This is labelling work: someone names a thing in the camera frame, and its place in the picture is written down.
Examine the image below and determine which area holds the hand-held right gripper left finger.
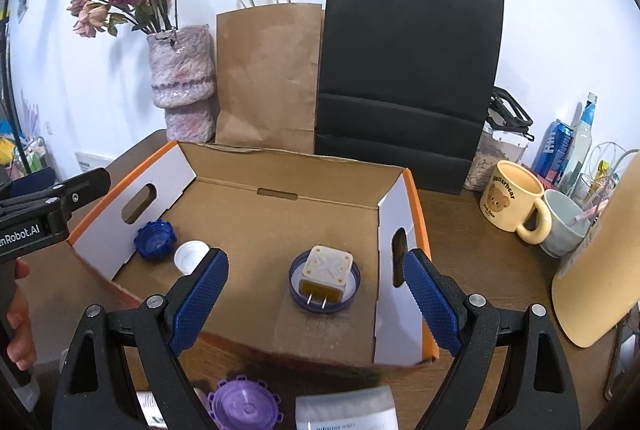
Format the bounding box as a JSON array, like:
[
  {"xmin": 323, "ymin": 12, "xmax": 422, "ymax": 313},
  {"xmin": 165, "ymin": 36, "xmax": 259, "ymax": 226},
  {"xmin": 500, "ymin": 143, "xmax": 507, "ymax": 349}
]
[{"xmin": 50, "ymin": 247, "xmax": 231, "ymax": 430}]

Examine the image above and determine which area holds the yellow thermos jug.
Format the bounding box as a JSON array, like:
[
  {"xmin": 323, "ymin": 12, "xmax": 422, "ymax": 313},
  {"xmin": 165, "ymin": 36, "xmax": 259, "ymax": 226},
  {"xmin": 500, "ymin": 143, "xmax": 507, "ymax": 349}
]
[{"xmin": 551, "ymin": 167, "xmax": 640, "ymax": 349}]

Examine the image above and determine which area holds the brown paper bag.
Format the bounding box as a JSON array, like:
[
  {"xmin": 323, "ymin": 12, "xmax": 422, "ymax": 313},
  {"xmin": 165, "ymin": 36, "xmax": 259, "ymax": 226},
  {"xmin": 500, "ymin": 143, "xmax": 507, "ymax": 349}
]
[{"xmin": 215, "ymin": 0, "xmax": 323, "ymax": 156}]

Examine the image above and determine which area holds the blue ridged bottle cap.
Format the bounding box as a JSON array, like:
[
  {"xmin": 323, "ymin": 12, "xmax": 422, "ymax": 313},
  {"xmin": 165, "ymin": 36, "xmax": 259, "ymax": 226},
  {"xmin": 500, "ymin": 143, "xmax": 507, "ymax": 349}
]
[{"xmin": 134, "ymin": 220, "xmax": 178, "ymax": 261}]

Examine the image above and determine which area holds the white bottle cap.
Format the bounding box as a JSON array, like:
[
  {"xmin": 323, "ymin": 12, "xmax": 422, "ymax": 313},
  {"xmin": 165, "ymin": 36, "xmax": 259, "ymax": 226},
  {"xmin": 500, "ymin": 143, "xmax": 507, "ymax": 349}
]
[{"xmin": 174, "ymin": 240, "xmax": 211, "ymax": 276}]

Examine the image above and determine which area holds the pale blue cup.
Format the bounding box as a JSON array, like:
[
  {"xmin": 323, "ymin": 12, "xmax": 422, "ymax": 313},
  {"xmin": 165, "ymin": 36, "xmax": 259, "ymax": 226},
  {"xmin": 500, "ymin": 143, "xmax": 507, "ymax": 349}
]
[{"xmin": 539, "ymin": 189, "xmax": 593, "ymax": 258}]

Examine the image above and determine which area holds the beige cube power adapter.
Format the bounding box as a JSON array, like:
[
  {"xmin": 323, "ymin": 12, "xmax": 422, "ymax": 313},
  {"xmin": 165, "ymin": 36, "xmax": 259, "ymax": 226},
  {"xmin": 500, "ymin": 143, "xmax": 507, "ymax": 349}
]
[{"xmin": 298, "ymin": 245, "xmax": 355, "ymax": 309}]

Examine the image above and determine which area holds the person's left hand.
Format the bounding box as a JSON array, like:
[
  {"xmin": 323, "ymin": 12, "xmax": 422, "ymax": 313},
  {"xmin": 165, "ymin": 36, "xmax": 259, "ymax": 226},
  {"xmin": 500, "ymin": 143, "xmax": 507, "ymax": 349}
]
[{"xmin": 5, "ymin": 260, "xmax": 39, "ymax": 364}]

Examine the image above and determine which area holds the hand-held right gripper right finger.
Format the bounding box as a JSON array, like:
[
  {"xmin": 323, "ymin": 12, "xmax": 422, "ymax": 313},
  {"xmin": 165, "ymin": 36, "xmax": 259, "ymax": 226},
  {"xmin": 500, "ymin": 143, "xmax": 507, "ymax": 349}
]
[{"xmin": 402, "ymin": 247, "xmax": 583, "ymax": 430}]

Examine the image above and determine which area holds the wire basket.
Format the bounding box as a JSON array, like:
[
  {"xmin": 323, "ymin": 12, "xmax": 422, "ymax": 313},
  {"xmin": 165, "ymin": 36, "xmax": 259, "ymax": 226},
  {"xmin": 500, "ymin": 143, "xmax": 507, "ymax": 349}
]
[{"xmin": 570, "ymin": 141, "xmax": 633, "ymax": 211}]

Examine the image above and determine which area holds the black paper bag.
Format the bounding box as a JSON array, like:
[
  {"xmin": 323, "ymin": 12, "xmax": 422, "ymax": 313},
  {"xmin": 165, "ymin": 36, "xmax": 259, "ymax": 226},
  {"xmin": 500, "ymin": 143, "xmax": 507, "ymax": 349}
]
[{"xmin": 314, "ymin": 0, "xmax": 506, "ymax": 196}]

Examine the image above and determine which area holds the white spray bottle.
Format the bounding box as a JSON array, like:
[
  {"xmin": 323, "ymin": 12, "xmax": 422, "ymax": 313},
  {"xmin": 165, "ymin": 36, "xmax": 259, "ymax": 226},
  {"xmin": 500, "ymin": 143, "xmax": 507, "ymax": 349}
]
[{"xmin": 136, "ymin": 387, "xmax": 211, "ymax": 430}]

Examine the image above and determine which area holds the clear bottle blue label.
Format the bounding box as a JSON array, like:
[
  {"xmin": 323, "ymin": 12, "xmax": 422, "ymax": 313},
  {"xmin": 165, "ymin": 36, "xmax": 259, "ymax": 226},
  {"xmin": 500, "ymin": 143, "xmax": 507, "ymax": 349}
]
[{"xmin": 570, "ymin": 93, "xmax": 599, "ymax": 191}]

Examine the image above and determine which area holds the wire storage cart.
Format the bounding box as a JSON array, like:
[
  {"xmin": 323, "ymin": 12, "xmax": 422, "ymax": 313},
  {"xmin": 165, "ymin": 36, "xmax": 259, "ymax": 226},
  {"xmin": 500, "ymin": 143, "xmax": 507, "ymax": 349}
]
[{"xmin": 0, "ymin": 120, "xmax": 51, "ymax": 181}]

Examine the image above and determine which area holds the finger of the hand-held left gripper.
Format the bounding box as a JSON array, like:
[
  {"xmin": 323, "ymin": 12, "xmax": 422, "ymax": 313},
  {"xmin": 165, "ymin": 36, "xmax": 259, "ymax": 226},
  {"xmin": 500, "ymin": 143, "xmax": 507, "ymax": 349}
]
[
  {"xmin": 0, "ymin": 167, "xmax": 112, "ymax": 218},
  {"xmin": 0, "ymin": 167, "xmax": 56, "ymax": 202}
]

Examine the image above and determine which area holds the blue drink can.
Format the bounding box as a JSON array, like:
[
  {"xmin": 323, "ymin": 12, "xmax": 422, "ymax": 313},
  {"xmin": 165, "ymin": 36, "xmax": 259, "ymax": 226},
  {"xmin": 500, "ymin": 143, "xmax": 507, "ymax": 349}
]
[{"xmin": 531, "ymin": 119, "xmax": 576, "ymax": 185}]

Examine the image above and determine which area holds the pink textured vase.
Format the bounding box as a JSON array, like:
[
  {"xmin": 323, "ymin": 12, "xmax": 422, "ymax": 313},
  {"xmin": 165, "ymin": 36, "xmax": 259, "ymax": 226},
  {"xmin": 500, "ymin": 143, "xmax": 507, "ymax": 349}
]
[{"xmin": 146, "ymin": 24, "xmax": 218, "ymax": 143}]

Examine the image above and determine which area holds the yellow bear mug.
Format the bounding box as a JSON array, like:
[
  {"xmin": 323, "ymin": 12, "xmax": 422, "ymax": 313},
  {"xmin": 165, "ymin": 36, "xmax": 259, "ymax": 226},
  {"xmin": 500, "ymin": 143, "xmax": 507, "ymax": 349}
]
[{"xmin": 479, "ymin": 160, "xmax": 552, "ymax": 244}]

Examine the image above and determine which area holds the purple ridged bottle cap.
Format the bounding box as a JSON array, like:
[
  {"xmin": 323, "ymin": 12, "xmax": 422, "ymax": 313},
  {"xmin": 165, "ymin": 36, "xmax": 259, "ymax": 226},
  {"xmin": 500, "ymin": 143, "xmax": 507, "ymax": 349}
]
[{"xmin": 206, "ymin": 376, "xmax": 283, "ymax": 430}]

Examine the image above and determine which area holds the clear food container black lid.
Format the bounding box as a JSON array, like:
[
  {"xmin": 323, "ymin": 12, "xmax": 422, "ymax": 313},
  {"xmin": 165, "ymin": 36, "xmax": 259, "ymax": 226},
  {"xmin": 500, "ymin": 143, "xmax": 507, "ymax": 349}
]
[{"xmin": 462, "ymin": 86, "xmax": 535, "ymax": 192}]

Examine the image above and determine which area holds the red cardboard box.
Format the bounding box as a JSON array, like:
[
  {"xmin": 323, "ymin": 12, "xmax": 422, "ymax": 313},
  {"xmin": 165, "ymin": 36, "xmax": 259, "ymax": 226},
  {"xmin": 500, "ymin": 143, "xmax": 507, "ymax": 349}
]
[{"xmin": 67, "ymin": 140, "xmax": 441, "ymax": 368}]

